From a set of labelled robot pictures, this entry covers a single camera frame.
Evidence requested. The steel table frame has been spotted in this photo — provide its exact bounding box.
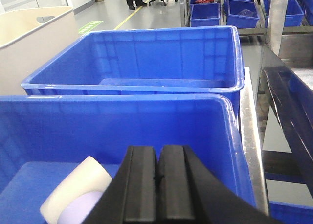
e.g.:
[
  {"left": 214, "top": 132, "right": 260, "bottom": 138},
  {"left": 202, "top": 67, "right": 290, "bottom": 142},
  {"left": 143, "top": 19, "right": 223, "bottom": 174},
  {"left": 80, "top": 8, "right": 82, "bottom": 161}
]
[{"left": 238, "top": 0, "right": 313, "bottom": 224}]

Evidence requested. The blue plastic bin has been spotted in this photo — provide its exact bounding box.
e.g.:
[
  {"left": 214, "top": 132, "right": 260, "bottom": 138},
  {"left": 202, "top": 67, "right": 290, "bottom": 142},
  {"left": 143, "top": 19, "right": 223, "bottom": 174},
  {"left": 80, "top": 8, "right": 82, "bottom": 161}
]
[
  {"left": 21, "top": 26, "right": 244, "bottom": 116},
  {"left": 0, "top": 94, "right": 255, "bottom": 224}
]

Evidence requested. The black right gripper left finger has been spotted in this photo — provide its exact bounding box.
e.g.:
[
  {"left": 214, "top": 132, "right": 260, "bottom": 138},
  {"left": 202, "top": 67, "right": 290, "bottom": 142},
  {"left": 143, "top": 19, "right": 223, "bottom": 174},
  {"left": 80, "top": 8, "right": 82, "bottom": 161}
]
[{"left": 83, "top": 146, "right": 157, "bottom": 224}]

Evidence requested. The small blue bin left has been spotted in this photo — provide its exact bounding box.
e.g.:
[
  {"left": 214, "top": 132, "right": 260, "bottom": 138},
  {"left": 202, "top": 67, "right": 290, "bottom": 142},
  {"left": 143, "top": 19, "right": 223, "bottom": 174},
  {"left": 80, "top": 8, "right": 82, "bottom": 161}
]
[{"left": 190, "top": 3, "right": 221, "bottom": 27}]

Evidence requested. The beige curved partition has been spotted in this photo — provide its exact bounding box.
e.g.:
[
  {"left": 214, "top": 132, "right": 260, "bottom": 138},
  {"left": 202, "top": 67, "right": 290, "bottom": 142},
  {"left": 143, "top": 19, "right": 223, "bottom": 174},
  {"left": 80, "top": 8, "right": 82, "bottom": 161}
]
[{"left": 0, "top": 6, "right": 79, "bottom": 95}]

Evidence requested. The beige paper cup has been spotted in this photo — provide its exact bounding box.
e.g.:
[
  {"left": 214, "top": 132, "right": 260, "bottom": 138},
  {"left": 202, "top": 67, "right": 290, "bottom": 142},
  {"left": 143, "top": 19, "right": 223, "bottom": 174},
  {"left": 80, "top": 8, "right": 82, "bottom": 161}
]
[{"left": 40, "top": 156, "right": 112, "bottom": 224}]

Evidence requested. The small blue bin middle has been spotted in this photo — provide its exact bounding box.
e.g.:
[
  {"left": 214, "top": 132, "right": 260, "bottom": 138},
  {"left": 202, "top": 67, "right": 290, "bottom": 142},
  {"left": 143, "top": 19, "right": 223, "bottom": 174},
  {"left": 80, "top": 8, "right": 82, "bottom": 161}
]
[{"left": 226, "top": 0, "right": 259, "bottom": 29}]

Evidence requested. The far blue plastic bin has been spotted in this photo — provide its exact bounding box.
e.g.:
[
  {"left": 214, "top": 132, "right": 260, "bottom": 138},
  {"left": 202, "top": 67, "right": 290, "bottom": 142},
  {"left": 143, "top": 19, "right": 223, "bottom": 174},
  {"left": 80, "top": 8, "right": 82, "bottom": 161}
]
[{"left": 21, "top": 26, "right": 244, "bottom": 116}]

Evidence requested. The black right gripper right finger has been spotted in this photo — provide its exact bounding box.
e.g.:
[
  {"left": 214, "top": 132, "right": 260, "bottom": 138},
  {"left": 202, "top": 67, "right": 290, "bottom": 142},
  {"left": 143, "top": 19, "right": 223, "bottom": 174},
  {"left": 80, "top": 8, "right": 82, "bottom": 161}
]
[{"left": 157, "top": 145, "right": 279, "bottom": 224}]

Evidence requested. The near blue plastic bin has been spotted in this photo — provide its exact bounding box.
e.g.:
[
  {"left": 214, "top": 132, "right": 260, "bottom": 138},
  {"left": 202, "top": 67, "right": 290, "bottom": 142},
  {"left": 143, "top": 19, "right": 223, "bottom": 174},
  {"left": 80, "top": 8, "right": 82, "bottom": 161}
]
[{"left": 0, "top": 94, "right": 255, "bottom": 224}]

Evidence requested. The dark metal frame bar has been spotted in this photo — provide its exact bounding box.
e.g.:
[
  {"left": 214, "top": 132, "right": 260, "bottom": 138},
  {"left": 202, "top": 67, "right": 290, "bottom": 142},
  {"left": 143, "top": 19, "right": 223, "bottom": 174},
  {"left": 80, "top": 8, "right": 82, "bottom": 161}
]
[{"left": 261, "top": 66, "right": 313, "bottom": 191}]

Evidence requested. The small blue bin right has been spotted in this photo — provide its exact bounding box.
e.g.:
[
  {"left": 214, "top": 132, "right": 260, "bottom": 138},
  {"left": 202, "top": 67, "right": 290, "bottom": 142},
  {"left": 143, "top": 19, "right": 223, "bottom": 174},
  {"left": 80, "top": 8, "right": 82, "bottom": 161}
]
[{"left": 284, "top": 0, "right": 304, "bottom": 27}]

